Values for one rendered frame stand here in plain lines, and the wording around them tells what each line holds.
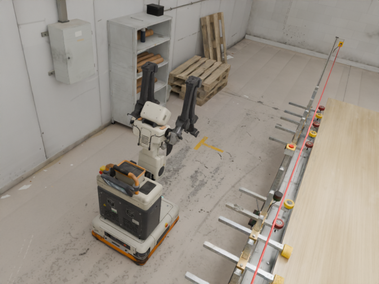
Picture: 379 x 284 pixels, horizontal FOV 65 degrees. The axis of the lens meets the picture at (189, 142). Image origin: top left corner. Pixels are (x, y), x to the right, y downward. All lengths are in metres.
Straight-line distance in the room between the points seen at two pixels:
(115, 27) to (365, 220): 3.40
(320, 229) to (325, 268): 0.33
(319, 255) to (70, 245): 2.21
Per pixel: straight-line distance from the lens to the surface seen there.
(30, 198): 3.75
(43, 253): 3.24
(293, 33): 9.71
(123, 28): 4.01
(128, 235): 2.87
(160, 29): 4.77
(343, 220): 2.66
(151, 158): 2.68
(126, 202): 2.59
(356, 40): 9.60
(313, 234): 2.43
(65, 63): 3.50
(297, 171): 3.40
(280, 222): 2.37
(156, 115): 2.44
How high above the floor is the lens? 2.59
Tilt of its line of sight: 35 degrees down
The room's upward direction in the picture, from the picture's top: 8 degrees clockwise
